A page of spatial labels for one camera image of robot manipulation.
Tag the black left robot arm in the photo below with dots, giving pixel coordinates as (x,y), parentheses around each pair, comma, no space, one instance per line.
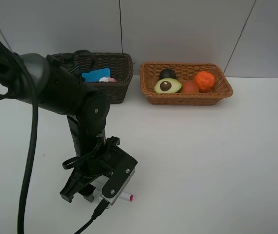
(41,81)

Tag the halved avocado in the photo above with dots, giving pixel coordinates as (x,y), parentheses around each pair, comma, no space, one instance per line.
(167,86)

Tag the orange-red peach fruit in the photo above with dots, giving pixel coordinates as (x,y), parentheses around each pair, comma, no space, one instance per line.
(189,87)

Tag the dark brown wicker basket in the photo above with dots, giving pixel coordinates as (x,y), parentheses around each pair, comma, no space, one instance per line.
(120,65)

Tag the black whiteboard eraser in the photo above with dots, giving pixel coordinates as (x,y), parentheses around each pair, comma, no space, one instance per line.
(96,75)

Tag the white pink-capped marker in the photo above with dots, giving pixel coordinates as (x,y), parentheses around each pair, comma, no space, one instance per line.
(124,195)

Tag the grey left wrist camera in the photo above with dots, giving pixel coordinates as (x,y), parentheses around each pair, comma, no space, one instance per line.
(122,173)

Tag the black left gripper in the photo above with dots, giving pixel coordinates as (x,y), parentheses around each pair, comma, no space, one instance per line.
(101,160)

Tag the dark mangosteen fruit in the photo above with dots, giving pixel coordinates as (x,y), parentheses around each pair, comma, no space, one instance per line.
(167,73)

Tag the pink lotion bottle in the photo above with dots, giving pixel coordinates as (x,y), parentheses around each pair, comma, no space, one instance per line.
(107,79)

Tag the orange tangerine fruit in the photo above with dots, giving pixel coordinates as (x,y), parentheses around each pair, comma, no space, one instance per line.
(205,81)

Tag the light orange wicker basket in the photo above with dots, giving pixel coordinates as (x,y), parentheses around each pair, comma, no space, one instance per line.
(149,75)

